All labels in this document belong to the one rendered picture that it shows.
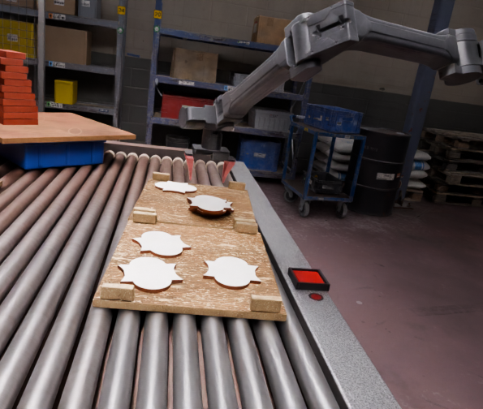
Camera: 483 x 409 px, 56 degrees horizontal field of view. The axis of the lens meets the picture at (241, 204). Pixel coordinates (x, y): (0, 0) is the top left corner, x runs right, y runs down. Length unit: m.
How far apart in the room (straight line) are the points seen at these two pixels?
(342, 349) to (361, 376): 0.07
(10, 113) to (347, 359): 1.43
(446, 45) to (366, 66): 5.40
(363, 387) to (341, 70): 5.75
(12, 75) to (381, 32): 1.30
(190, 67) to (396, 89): 2.89
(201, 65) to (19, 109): 3.72
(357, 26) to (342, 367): 0.59
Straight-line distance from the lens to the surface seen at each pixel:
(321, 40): 0.88
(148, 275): 0.91
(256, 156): 5.53
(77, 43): 5.55
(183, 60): 5.34
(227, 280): 0.92
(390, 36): 0.95
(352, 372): 0.80
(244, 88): 1.08
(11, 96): 1.83
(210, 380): 0.72
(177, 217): 1.26
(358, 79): 6.44
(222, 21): 5.98
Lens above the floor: 1.36
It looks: 17 degrees down
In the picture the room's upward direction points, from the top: 8 degrees clockwise
